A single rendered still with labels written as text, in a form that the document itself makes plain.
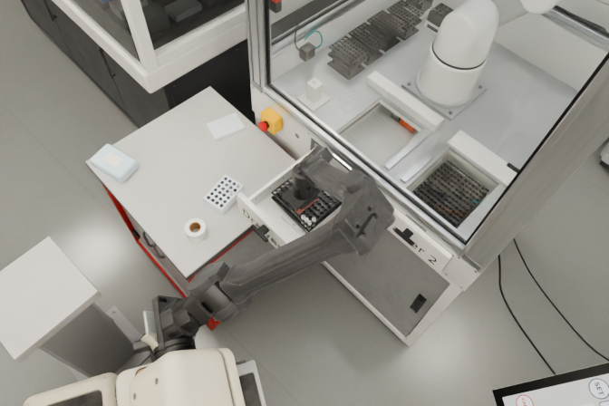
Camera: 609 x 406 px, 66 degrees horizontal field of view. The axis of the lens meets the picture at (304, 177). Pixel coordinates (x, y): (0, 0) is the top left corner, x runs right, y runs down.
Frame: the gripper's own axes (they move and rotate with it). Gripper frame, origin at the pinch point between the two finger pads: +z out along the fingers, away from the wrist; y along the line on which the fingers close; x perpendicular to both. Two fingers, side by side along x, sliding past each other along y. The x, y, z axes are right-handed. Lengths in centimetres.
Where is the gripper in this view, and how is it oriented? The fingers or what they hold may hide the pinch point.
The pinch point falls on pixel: (302, 208)
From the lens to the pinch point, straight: 143.0
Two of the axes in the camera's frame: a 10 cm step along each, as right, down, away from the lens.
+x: 6.8, 6.0, -4.2
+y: -7.3, 5.4, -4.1
